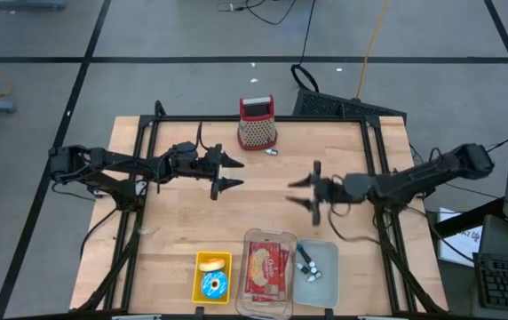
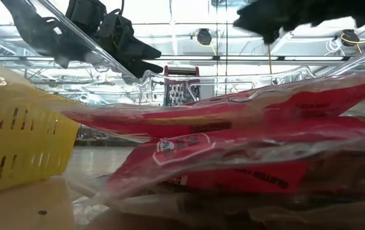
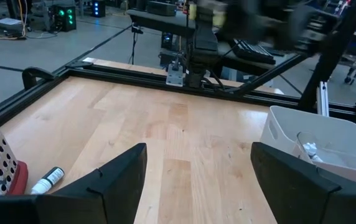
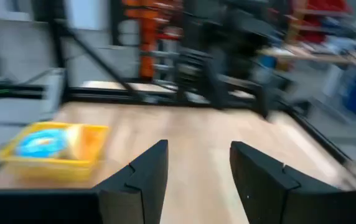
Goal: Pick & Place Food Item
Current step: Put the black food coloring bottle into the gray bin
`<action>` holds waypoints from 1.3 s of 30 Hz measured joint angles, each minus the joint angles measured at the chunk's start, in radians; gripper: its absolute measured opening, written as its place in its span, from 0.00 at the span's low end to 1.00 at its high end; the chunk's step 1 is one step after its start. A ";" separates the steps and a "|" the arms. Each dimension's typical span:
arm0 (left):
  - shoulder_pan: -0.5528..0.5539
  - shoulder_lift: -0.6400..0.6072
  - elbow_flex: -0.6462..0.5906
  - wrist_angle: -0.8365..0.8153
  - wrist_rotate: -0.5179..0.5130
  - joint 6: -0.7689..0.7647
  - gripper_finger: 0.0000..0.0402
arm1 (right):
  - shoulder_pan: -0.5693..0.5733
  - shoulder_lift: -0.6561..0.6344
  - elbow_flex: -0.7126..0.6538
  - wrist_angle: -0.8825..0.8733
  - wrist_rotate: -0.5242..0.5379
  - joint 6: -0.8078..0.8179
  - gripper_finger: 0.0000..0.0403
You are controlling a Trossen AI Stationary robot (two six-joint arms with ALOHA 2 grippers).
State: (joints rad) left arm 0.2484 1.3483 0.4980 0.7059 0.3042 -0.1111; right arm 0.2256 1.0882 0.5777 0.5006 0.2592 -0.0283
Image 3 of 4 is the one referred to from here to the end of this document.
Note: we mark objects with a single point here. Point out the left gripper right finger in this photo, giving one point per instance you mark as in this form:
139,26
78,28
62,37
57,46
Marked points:
290,193

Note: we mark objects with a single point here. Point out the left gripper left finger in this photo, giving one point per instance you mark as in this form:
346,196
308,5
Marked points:
112,196

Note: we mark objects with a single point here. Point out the small black white bottle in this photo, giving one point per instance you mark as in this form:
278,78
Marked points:
48,180
311,149

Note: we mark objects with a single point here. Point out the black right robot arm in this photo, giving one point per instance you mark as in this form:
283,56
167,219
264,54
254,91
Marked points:
203,46

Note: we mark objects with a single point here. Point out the clear plastic bag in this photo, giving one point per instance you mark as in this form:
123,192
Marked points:
301,143

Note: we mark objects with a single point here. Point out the white plastic bin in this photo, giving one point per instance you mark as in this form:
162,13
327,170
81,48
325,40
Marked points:
321,127

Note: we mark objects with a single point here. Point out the silver aluminium extrusion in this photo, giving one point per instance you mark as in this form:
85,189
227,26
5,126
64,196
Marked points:
322,98

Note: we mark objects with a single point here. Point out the black keyboard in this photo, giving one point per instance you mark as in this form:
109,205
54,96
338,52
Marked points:
252,51

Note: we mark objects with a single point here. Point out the black floor stand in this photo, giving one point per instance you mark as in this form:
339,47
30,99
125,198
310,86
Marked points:
133,46

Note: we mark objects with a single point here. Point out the computer tower green lights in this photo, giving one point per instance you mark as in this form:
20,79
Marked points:
64,21

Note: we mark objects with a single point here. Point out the black device blue lights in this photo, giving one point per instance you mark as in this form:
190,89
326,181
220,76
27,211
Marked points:
98,9

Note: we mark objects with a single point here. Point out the black box on desk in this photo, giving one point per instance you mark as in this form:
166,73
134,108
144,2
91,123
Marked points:
162,8

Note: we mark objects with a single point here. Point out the white flat box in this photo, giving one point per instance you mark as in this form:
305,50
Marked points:
8,22

